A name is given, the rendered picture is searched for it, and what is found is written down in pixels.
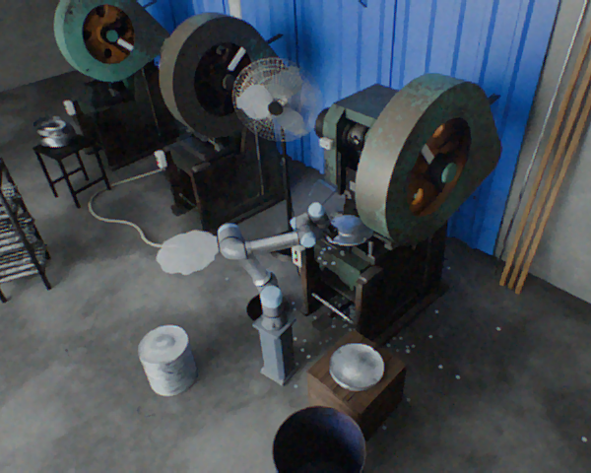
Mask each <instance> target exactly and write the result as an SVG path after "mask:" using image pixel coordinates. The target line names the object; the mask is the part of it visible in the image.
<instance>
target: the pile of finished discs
mask: <svg viewBox="0 0 591 473"><path fill-rule="evenodd" d="M330 373H331V375H332V377H333V379H335V380H336V381H337V382H338V383H341V384H340V385H341V386H342V387H344V388H346V389H350V390H354V391H362V390H368V389H371V388H373V387H374V386H375V385H376V384H377V383H378V382H380V381H381V379H382V377H383V373H384V364H383V360H382V358H381V357H379V354H378V353H377V352H376V351H373V350H372V348H370V347H368V346H365V345H361V344H350V345H346V346H343V347H341V348H339V350H338V351H336V352H335V353H333V354H332V356H331V359H330Z"/></svg>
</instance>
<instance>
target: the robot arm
mask: <svg viewBox="0 0 591 473"><path fill-rule="evenodd" d="M291 224H292V226H293V229H294V232H292V233H288V234H282V235H278V236H269V237H265V238H260V239H257V240H252V241H247V240H245V238H244V237H243V236H242V235H241V233H240V229H239V226H238V225H235V224H225V225H223V226H221V227H220V228H219V230H218V239H219V247H220V252H221V253H222V254H223V256H224V257H226V258H228V259H232V260H239V261H240V264H241V265H242V266H243V267H244V268H245V270H246V271H247V272H248V273H249V274H250V276H251V277H252V278H254V280H252V282H254V284H255V285H256V287H257V288H258V289H259V292H260V297H261V302H262V307H263V315H262V318H261V321H262V325H263V328H265V329H266V330H268V331H279V330H281V329H283V328H284V326H285V325H286V324H288V316H287V315H286V314H285V312H284V310H283V301H282V292H281V290H280V288H279V284H278V278H277V276H276V274H275V273H274V272H273V271H271V270H268V269H264V267H263V266H262V265H261V264H260V261H259V260H258V259H257V258H256V256H255V255H258V254H262V253H267V252H272V251H276V250H281V249H285V248H290V247H295V246H298V245H299V244H302V246H304V247H308V248H310V247H313V245H314V244H315V242H316V238H315V234H314V232H313V230H312V226H311V225H313V226H314V227H315V228H316V229H319V230H322V231H321V234H322V238H323V239H325V240H328V241H330V242H334V238H339V233H341V232H340V230H339V229H338V227H335V226H333V224H331V221H330V219H329V217H328V215H327V213H326V212H325V208H324V207H323V205H322V204H319V203H313V204H311V205H310V207H309V210H308V212H306V213H304V214H301V215H299V216H297V217H295V218H293V219H292V220H291ZM334 243H335V242H334Z"/></svg>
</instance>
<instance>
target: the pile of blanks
mask: <svg viewBox="0 0 591 473"><path fill-rule="evenodd" d="M141 357H142V356H141ZM141 357H140V359H141ZM141 362H142V365H143V366H144V370H145V373H146V375H147V377H148V380H149V383H150V386H151V387H152V388H153V389H154V390H155V391H156V392H157V393H159V394H162V395H174V394H178V393H180V392H183V391H185V389H188V388H189V387H190V386H191V385H192V382H193V381H194V379H196V376H197V368H196V364H195V360H193V356H192V353H191V350H190V346H189V342H188V338H187V346H186V349H185V350H184V352H183V353H182V354H181V356H180V357H178V358H177V359H175V360H172V362H170V363H167V364H162V365H152V364H148V363H146V362H144V361H143V360H142V359H141Z"/></svg>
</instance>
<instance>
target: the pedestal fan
mask: <svg viewBox="0 0 591 473"><path fill-rule="evenodd" d="M292 64H293V62H292ZM294 64H295V63H294ZM296 66H299V65H297V64H295V67H294V66H292V65H291V66H290V67H289V66H285V69H286V67H289V69H286V70H284V69H281V70H283V72H280V73H278V74H277V75H275V76H274V72H273V70H272V72H273V76H270V77H273V79H272V80H270V77H268V78H269V80H270V83H269V84H268V85H269V87H268V85H267V84H266V83H265V81H263V80H265V79H267V78H266V77H265V79H264V78H263V75H264V74H263V73H262V70H266V69H265V68H263V69H262V70H261V67H259V68H255V69H254V70H257V69H260V72H261V73H262V74H263V75H262V76H261V75H260V76H261V77H262V78H263V80H262V81H263V82H264V83H265V87H266V88H264V87H261V84H260V83H262V81H261V82H260V83H259V84H260V85H259V84H258V85H253V83H251V82H250V83H251V84H252V85H249V84H248V83H247V85H249V88H247V89H246V90H245V91H244V93H242V89H243V88H244V87H242V89H241V90H239V89H237V90H238V91H241V92H239V94H240V95H241V97H238V96H236V97H235V99H236V107H237V108H241V107H242V109H243V110H244V111H245V112H246V114H247V116H248V118H252V120H253V119H256V120H257V121H258V120H259V122H261V121H262V120H263V118H266V117H267V118H270V119H274V118H272V117H268V113H269V112H270V113H272V115H269V116H274V117H275V116H276V118H277V119H276V120H278V121H277V123H278V122H279V124H280V129H281V138H280V139H281V140H278V136H277V132H275V131H274V129H273V135H274V133H276V136H277V140H275V141H281V142H282V155H281V162H282V164H283V176H284V188H285V201H286V214H288V226H289V231H288V232H284V233H281V234H280V235H282V234H288V233H292V232H293V231H294V229H293V226H292V224H291V220H292V219H293V213H292V207H293V203H292V196H291V185H290V171H289V161H290V158H289V155H288V152H286V141H290V140H291V138H289V139H290V140H286V138H285V137H290V136H288V135H286V136H285V134H286V133H289V135H291V134H290V133H291V132H292V133H293V132H294V133H293V134H294V135H295V136H297V135H299V134H301V133H303V134H304V133H305V132H304V131H305V129H304V128H305V127H306V126H307V125H308V123H309V122H311V121H309V119H310V120H311V119H312V117H311V116H317V114H313V112H312V113H311V111H301V112H310V113H311V114H310V115H309V116H310V118H309V119H308V121H309V122H308V121H307V122H308V123H307V122H306V120H304V119H303V117H301V113H299V111H298V112H297V111H295V109H296V106H297V105H296V104H297V103H296V104H295V107H293V108H294V109H293V108H291V107H292V105H293V104H294V103H295V102H296V101H295V102H293V104H292V105H291V106H289V98H290V97H292V96H295V97H305V96H304V95H302V94H297V93H301V92H300V90H301V88H303V87H304V85H306V83H305V84H303V82H304V80H302V79H301V77H300V76H303V74H304V73H303V74H301V75H300V74H299V73H298V72H299V70H300V68H303V67H300V66H299V67H300V68H299V69H298V68H296ZM303 69H304V68H303ZM254 70H253V72H254ZM253 72H252V73H253ZM304 72H306V70H305V69H304ZM299 75H300V76H299ZM303 78H305V76H303ZM262 84H263V83H262ZM310 85H311V84H309V87H308V88H311V87H310ZM239 86H240V87H241V85H239ZM306 86H307V85H306ZM267 87H268V88H269V89H268V88H267ZM267 89H268V90H269V92H270V93H269V92H268V90H267ZM296 94H297V95H296ZM298 95H300V96H298ZM286 105H287V106H286ZM299 110H300V109H299ZM241 111H242V110H241ZM242 113H243V111H242ZM243 116H244V118H245V114H244V115H243ZM239 118H240V117H239ZM244 118H240V119H244ZM267 118H266V119H267ZM260 119H262V120H261V121H260ZM266 119H264V121H265V120H266ZM270 119H269V120H270ZM245 120H246V118H245ZM245 120H244V121H245ZM250 120H251V119H250ZM250 120H249V121H250ZM252 120H251V121H252ZM267 120H268V119H267ZM246 121H247V120H246ZM246 121H245V122H246ZM264 121H263V122H264ZM270 121H272V120H270ZM270 121H269V122H270ZM273 121H274V122H275V119H274V120H273ZM304 121H305V122H306V123H307V125H306V126H305V124H306V123H305V124H304ZM247 122H248V121H247ZM254 122H256V121H254ZM254 122H253V121H252V124H253V123H254ZM259 122H258V123H259ZM263 122H261V124H260V125H262V124H264V126H265V124H266V122H267V121H266V122H265V123H263ZM248 123H249V122H248ZM258 123H256V124H257V125H258ZM249 124H250V123H249ZM252 124H250V126H251V127H253V126H254V125H253V126H252ZM257 125H256V126H257ZM250 126H249V127H248V128H249V129H250ZM258 126H259V125H258ZM266 126H267V124H266ZM266 126H265V127H266ZM303 126H305V127H304V128H301V127H303ZM253 128H254V127H253ZM285 129H288V132H286V133H285ZM303 129H304V131H303ZM250 131H251V129H250ZM252 131H254V129H252ZM252 131H251V132H252ZM289 131H291V132H289ZM294 135H291V136H294ZM276 136H272V137H273V139H274V137H276ZM299 136H300V135H299ZM300 137H301V136H300ZM297 138H299V137H296V139H297ZM273 139H269V140H273ZM293 212H294V208H293ZM271 254H272V255H273V256H274V257H276V258H277V259H280V260H284V261H294V258H293V248H292V247H290V248H285V249H281V250H276V251H272V252H271Z"/></svg>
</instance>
